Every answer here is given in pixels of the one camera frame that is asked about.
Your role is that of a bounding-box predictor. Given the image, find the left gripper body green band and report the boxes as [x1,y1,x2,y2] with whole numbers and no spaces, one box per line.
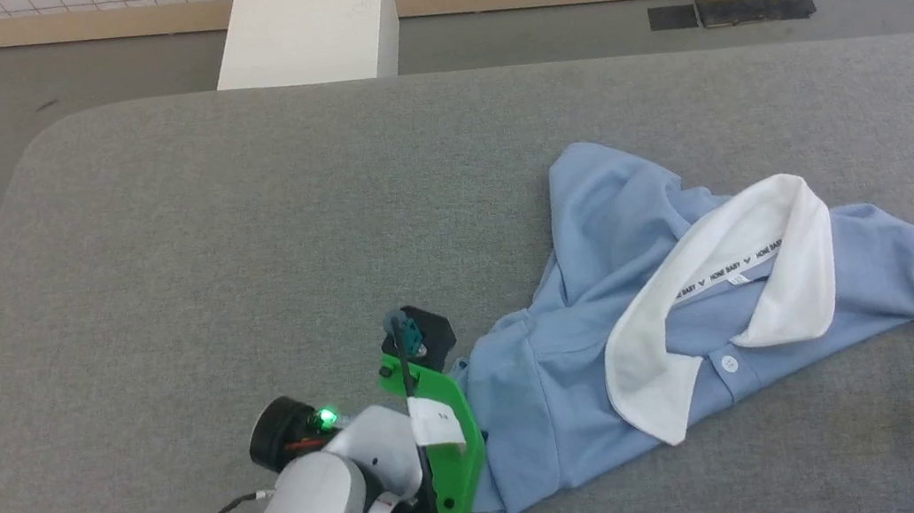
[239,342,494,513]

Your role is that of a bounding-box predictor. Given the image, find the light blue polo shirt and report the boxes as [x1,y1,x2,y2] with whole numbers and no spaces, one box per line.
[419,94,914,513]

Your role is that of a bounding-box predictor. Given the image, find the grey fabric sofa seat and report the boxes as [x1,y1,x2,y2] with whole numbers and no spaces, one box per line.
[0,0,914,513]

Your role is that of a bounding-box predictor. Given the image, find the small black floor tape patch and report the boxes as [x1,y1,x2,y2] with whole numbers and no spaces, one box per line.
[647,2,699,33]

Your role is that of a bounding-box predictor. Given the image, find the white rectangular box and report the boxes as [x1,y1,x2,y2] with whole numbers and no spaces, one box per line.
[205,0,407,101]

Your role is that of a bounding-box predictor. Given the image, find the left cable white paper tag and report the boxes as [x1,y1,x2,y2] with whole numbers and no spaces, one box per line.
[407,391,467,452]

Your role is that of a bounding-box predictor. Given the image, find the left camera cable teal plug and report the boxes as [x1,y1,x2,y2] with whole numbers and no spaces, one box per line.
[387,310,442,513]

